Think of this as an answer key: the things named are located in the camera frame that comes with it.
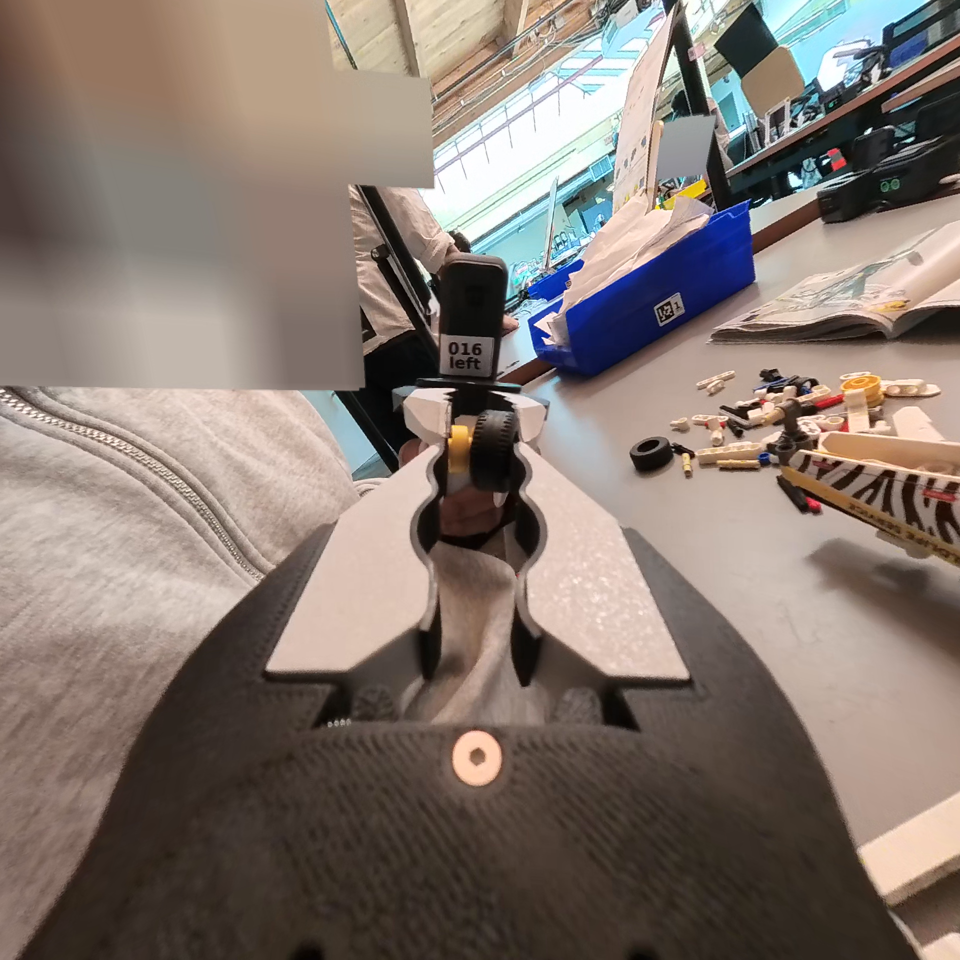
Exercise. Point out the crumpled white paper bags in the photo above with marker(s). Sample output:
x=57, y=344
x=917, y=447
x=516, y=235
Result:
x=630, y=240

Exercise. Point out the black lego tyre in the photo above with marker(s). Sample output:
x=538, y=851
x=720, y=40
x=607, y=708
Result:
x=495, y=442
x=651, y=456

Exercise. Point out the person's left forearm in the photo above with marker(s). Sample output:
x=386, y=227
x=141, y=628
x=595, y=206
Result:
x=480, y=622

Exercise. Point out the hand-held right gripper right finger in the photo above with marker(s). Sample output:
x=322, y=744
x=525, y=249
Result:
x=600, y=600

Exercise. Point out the black device case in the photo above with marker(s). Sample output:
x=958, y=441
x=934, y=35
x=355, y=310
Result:
x=885, y=187

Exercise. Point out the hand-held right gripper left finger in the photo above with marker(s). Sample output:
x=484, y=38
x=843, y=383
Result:
x=352, y=600

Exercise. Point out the person's grey hoodie torso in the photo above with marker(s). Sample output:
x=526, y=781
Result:
x=112, y=562

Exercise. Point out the open instruction booklet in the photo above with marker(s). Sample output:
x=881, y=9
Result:
x=825, y=300

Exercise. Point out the yellow lego wheel hub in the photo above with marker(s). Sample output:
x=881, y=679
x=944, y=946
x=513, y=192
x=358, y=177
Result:
x=459, y=448
x=861, y=390

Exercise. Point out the pile of loose lego pieces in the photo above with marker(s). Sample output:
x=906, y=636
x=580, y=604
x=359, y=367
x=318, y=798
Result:
x=731, y=450

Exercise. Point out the white flip chart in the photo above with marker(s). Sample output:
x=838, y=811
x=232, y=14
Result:
x=637, y=112

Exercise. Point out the zebra striped lego aircraft model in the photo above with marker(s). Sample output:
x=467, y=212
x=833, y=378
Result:
x=885, y=487

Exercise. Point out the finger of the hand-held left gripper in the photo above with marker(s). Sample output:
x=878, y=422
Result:
x=531, y=420
x=426, y=412

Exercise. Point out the person's left hand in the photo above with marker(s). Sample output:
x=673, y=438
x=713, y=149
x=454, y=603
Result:
x=469, y=514

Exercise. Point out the blue plastic bin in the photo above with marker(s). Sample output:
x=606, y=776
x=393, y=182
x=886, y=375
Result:
x=675, y=285

